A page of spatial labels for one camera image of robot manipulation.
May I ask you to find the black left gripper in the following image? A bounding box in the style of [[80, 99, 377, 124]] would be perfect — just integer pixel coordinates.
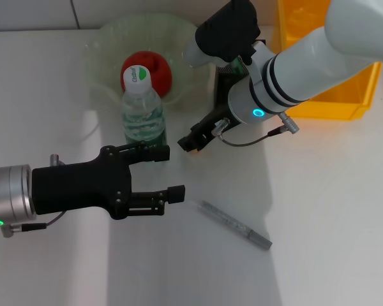
[[31, 142, 186, 221]]

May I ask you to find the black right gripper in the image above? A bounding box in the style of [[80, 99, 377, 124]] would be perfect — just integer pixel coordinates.
[[177, 105, 240, 156]]

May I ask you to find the clear water bottle green label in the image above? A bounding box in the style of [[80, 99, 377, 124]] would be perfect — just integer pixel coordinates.
[[120, 65, 167, 150]]

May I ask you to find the black mesh pen holder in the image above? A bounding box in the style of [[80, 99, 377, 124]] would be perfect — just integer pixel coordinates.
[[214, 40, 269, 124]]

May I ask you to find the red round fruit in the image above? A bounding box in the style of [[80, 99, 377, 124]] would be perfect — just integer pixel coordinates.
[[120, 50, 174, 98]]

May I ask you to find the grey marker pen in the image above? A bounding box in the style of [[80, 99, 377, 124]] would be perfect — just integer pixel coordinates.
[[194, 200, 273, 252]]

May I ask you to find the pale green glass fruit plate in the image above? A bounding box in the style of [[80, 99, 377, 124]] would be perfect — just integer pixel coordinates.
[[84, 12, 211, 111]]

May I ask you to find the yellow plastic storage bin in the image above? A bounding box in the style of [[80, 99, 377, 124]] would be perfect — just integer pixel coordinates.
[[271, 0, 383, 121]]

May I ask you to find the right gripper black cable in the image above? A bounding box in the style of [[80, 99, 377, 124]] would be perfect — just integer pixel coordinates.
[[211, 111, 300, 147]]

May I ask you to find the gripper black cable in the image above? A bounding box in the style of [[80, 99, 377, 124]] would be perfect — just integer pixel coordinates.
[[211, 111, 300, 147], [1, 210, 66, 238]]

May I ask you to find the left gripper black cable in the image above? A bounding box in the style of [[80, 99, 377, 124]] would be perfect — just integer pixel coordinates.
[[1, 210, 66, 238]]

